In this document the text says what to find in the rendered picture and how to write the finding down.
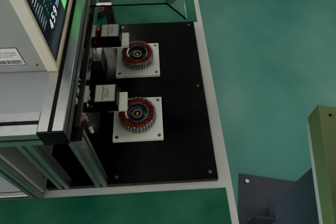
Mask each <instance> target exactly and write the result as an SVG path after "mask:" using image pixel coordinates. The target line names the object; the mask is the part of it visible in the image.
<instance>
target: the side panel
mask: <svg viewBox="0 0 336 224"><path fill-rule="evenodd" d="M37 197H38V198H39V199H43V198H44V194H43V193H42V192H41V191H39V190H38V189H37V188H36V187H35V186H33V185H32V184H31V183H30V182H28V181H27V180H26V179H25V178H24V177H22V176H21V175H20V174H19V173H18V172H16V171H15V170H14V169H13V168H11V167H10V166H9V165H8V164H7V163H5V162H4V161H3V160H2V159H1V158H0V201H8V200H25V199H36V198H37Z"/></svg>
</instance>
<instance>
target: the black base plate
mask: <svg viewBox="0 0 336 224"><path fill-rule="evenodd" d="M120 26H121V29H122V33H129V43H131V42H136V41H138V42H139V41H141V42H146V43H148V44H153V43H158V51H159V69H160V76H155V77H133V78H116V71H117V51H116V48H112V47H104V48H103V49H104V53H105V60H104V70H102V71H91V73H90V82H89V89H94V85H95V84H117V85H118V87H119V92H127V93H128V94H127V98H128V99H130V98H133V97H134V98H136V97H138V98H139V97H143V98H151V97H161V105H162V123H163V140H153V141H134V142H115V143H113V127H114V112H100V119H99V131H98V132H94V133H93V134H92V133H86V134H87V136H88V138H89V140H90V142H91V144H92V146H93V148H94V150H95V152H96V154H97V156H98V158H99V160H100V162H101V164H102V166H103V168H104V170H105V172H106V174H107V180H106V181H107V186H105V187H103V186H102V184H100V187H96V186H95V184H94V183H93V181H92V180H91V178H90V177H89V175H88V174H87V172H86V171H85V169H84V168H83V166H82V165H81V163H80V161H79V160H78V158H77V157H76V155H75V154H74V152H73V151H72V149H71V148H70V146H69V145H68V144H54V145H53V150H52V156H53V157H54V158H55V159H56V161H57V162H58V163H59V164H60V165H61V167H62V168H63V169H64V170H65V172H66V173H67V174H68V175H69V176H70V178H71V182H68V183H69V184H70V189H65V188H64V187H63V189H58V188H57V187H56V186H55V185H54V184H53V183H52V182H51V181H50V180H49V179H47V184H46V189H47V190H49V191H54V190H71V189H89V188H106V187H123V186H140V185H158V184H175V183H192V182H209V181H217V180H218V171H217V165H216V159H215V153H214V146H213V140H212V134H211V127H210V121H209V115H208V109H207V102H206V96H205V90H204V83H203V77H202V71H201V65H200V58H199V52H198V46H197V40H196V33H195V27H194V22H193V21H185V22H160V23H134V24H121V25H120Z"/></svg>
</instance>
